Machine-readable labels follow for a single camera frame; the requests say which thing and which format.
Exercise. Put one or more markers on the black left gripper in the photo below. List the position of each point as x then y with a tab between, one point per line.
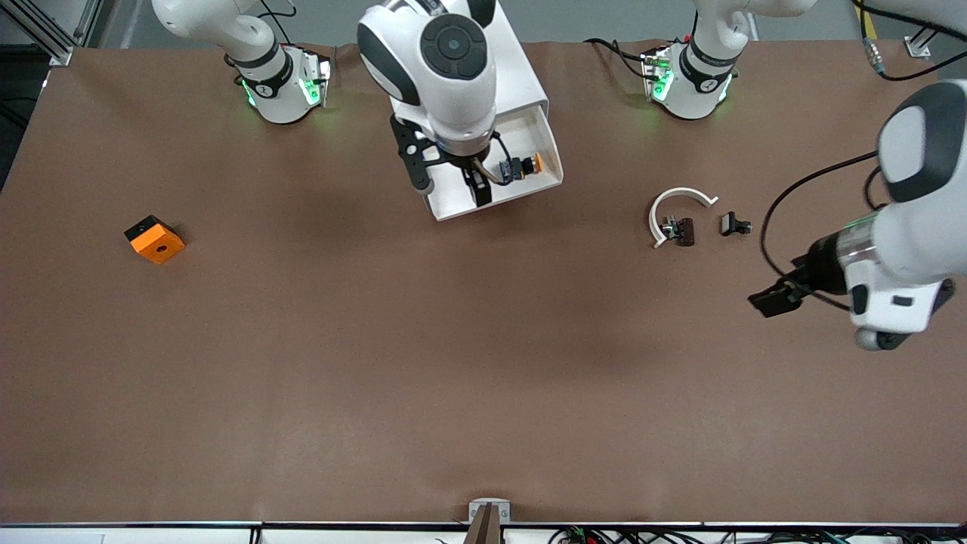
822	273

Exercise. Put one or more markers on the orange and black button box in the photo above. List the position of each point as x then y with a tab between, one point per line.
159	245

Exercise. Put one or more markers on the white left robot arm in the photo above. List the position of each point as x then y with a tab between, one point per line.
922	249

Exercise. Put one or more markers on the brown table cover sheet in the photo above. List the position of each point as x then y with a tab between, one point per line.
483	340

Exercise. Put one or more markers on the orange capped push button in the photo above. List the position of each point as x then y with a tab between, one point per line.
520	166

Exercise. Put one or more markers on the brown bar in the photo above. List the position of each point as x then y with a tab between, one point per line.
483	529

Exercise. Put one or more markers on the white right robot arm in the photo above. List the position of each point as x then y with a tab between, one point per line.
446	98

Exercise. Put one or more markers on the small black clip part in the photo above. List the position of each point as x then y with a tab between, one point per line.
729	224

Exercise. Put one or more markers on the white curved plastic bracket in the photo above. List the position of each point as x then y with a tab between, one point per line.
680	192

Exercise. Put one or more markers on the dark brown switch block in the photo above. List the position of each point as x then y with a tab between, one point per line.
686	232

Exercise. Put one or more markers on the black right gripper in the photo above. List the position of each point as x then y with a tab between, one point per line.
475	181

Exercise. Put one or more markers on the silver metal bracket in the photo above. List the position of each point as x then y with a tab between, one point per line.
489	503

